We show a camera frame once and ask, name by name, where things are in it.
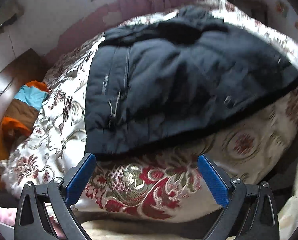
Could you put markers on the floral white bed cover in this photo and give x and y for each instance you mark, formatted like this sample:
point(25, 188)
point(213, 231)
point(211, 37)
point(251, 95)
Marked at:
point(59, 130)

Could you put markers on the pink cloth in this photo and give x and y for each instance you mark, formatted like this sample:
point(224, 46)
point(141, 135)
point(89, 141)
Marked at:
point(4, 215)

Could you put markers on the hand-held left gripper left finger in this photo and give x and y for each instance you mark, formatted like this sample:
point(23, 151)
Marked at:
point(80, 180)

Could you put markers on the wooden headboard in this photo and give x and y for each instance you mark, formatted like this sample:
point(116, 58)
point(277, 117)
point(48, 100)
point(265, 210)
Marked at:
point(4, 92)

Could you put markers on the dark navy padded jacket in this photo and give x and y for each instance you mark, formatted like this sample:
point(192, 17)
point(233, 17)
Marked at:
point(176, 80)

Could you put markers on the orange blue brown cloth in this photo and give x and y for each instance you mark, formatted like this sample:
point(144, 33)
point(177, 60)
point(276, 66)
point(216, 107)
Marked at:
point(21, 105)

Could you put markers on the black cloth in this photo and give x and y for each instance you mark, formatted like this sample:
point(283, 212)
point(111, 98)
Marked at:
point(0, 196)

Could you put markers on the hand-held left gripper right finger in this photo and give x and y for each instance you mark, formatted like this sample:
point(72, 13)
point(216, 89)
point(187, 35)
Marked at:
point(212, 182)

